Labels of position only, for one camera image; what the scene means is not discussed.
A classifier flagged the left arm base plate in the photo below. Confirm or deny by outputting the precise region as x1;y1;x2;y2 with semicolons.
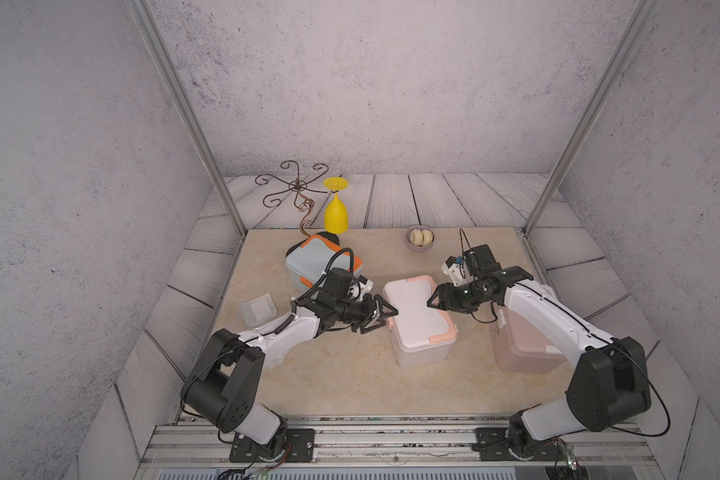
229;428;316;464

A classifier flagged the grey orange medicine box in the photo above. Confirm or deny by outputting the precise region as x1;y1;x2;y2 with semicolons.
285;235;341;294

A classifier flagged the yellow plastic wine glass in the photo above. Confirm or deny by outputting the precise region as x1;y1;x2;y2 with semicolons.
323;177;349;235

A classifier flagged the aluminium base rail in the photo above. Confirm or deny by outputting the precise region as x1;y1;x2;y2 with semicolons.
136;415;664;479

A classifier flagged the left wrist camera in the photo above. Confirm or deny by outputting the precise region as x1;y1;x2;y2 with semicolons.
347;275;373;301

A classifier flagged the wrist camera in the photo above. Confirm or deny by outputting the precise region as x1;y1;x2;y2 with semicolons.
347;275;373;301
442;256;470;287

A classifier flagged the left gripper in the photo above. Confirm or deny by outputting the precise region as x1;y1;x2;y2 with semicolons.
333;294;399;334

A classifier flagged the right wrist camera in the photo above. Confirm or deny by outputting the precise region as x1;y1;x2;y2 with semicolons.
442;256;470;287

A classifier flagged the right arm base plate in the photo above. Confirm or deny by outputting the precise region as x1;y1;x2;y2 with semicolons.
471;427;565;462

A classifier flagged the right aluminium frame post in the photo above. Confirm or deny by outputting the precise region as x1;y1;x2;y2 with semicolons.
522;0;659;238

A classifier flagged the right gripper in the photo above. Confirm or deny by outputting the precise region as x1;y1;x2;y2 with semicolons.
425;282;484;315

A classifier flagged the aluminium frame post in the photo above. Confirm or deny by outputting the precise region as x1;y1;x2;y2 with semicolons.
125;0;247;238
522;0;659;238

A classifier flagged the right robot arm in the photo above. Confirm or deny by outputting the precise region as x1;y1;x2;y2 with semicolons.
427;232;659;461

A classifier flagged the left aluminium frame post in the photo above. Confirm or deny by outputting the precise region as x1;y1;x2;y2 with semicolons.
125;0;247;238

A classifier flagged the white pink medicine box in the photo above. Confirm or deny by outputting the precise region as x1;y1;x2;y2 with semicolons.
383;275;458;368

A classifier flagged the brown wire glass rack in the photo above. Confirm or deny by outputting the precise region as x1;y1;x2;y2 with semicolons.
255;159;331;238

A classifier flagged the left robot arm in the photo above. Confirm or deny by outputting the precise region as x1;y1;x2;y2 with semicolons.
180;248;398;458

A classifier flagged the grey round object behind box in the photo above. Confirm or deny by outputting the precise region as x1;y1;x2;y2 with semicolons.
404;225;435;253

